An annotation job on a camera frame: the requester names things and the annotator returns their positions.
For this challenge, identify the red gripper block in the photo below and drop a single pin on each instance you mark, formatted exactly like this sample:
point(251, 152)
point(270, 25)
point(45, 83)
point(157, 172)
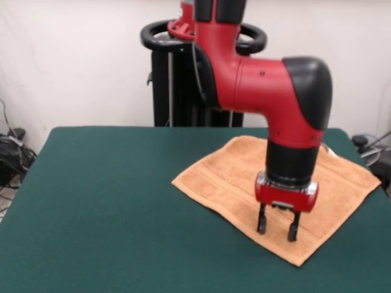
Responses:
point(285, 198)

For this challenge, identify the dark green table cloth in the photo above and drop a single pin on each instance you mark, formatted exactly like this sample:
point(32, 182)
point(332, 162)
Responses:
point(91, 198)

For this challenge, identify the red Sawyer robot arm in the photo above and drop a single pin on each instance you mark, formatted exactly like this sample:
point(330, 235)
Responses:
point(268, 91)

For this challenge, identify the orange terry towel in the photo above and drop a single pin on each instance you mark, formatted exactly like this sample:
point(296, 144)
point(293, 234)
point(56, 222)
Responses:
point(220, 183)

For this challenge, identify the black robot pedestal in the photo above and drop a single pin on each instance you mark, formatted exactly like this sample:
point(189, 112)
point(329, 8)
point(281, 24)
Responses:
point(171, 91)

